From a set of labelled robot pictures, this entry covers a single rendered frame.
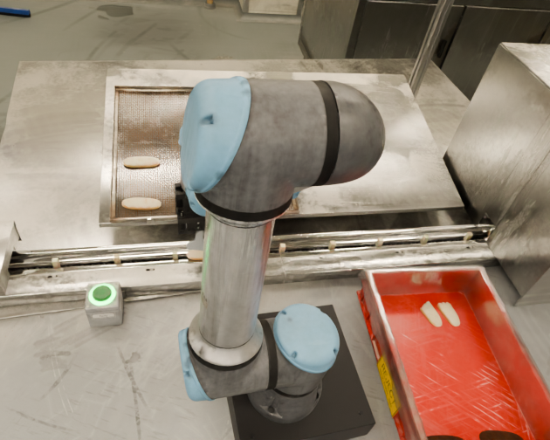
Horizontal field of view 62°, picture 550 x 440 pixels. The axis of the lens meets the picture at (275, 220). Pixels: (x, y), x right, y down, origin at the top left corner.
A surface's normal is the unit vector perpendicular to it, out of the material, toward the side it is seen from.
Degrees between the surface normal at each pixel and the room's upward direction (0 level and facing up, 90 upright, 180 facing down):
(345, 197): 10
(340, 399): 4
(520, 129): 90
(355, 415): 4
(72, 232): 0
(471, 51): 90
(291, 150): 69
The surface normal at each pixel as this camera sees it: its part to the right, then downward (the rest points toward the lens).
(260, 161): 0.27, 0.57
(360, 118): 0.51, -0.13
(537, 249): -0.98, 0.05
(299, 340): 0.30, -0.65
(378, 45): 0.18, 0.73
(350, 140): 0.38, 0.27
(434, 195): 0.15, -0.55
